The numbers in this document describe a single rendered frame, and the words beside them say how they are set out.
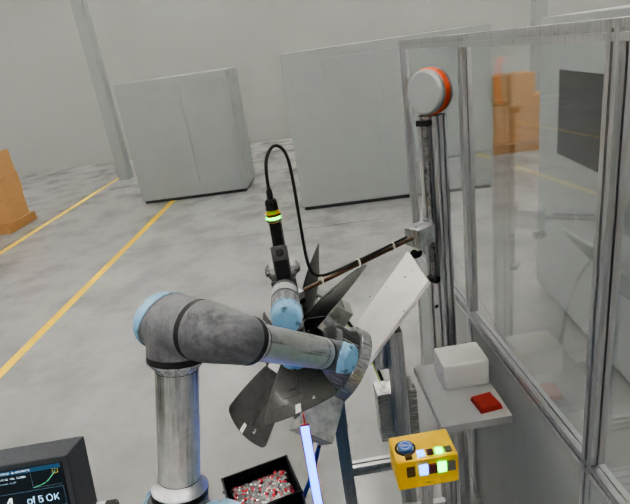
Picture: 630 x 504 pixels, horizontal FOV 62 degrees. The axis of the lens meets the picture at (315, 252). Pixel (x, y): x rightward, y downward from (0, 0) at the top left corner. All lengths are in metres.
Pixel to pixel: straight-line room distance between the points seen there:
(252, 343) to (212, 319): 0.09
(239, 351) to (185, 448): 0.26
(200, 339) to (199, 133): 7.97
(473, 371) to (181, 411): 1.20
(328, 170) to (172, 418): 6.21
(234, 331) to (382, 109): 6.21
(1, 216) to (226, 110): 3.94
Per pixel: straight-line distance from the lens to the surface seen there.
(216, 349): 0.97
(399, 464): 1.46
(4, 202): 9.62
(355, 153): 7.10
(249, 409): 1.84
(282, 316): 1.27
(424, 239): 1.95
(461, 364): 1.98
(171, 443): 1.13
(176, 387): 1.08
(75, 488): 1.52
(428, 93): 1.90
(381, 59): 7.00
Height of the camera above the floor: 2.08
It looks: 21 degrees down
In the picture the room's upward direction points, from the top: 8 degrees counter-clockwise
